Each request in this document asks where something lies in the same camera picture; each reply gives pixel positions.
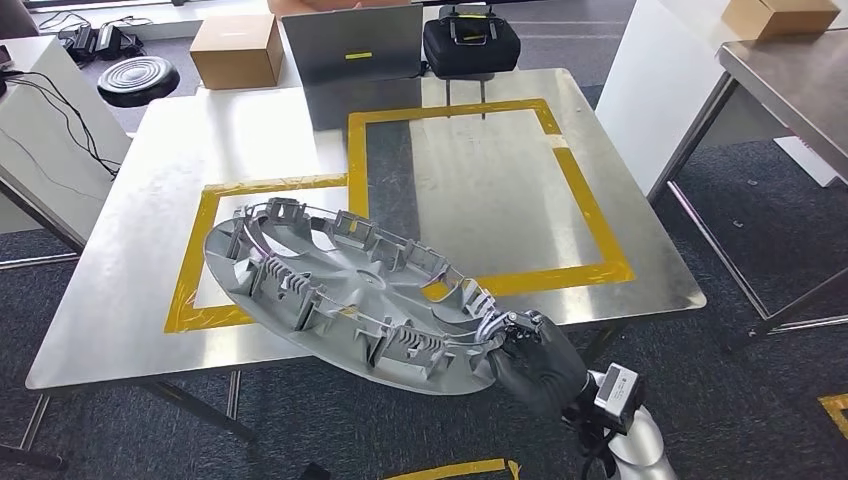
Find black carrying case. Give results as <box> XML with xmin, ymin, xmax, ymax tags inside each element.
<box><xmin>422</xmin><ymin>5</ymin><xmax>523</xmax><ymax>77</ymax></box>

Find steel table with white panel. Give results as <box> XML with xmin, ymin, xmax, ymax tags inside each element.
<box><xmin>596</xmin><ymin>0</ymin><xmax>848</xmax><ymax>333</ymax></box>
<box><xmin>0</xmin><ymin>36</ymin><xmax>134</xmax><ymax>473</ymax></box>

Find black cable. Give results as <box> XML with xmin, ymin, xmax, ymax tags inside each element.
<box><xmin>0</xmin><ymin>69</ymin><xmax>122</xmax><ymax>181</ymax></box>

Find small yellow tape rectangle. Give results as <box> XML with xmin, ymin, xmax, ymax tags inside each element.
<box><xmin>164</xmin><ymin>173</ymin><xmax>350</xmax><ymax>335</ymax></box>

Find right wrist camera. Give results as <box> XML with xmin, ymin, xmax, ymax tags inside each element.
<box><xmin>592</xmin><ymin>362</ymin><xmax>647</xmax><ymax>435</ymax></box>

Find large yellow tape rectangle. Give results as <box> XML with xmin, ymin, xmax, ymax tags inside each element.
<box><xmin>346</xmin><ymin>99</ymin><xmax>636</xmax><ymax>299</ymax></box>

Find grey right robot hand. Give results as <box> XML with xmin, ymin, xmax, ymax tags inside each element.
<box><xmin>475</xmin><ymin>308</ymin><xmax>592</xmax><ymax>419</ymax></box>

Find grey plastic wheel hubcap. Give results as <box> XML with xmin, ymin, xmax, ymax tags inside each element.
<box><xmin>202</xmin><ymin>197</ymin><xmax>501</xmax><ymax>397</ymax></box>

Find black round stool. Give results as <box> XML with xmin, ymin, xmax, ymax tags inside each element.
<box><xmin>97</xmin><ymin>56</ymin><xmax>181</xmax><ymax>109</ymax></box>

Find steel workbench table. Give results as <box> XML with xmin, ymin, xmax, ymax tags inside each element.
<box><xmin>25</xmin><ymin>68</ymin><xmax>707</xmax><ymax>444</ymax></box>

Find black charger units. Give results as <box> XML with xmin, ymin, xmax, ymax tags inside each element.
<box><xmin>59</xmin><ymin>23</ymin><xmax>144</xmax><ymax>64</ymax></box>

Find brown cardboard box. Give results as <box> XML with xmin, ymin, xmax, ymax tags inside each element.
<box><xmin>722</xmin><ymin>0</ymin><xmax>841</xmax><ymax>41</ymax></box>
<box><xmin>189</xmin><ymin>14</ymin><xmax>285</xmax><ymax>91</ymax></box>

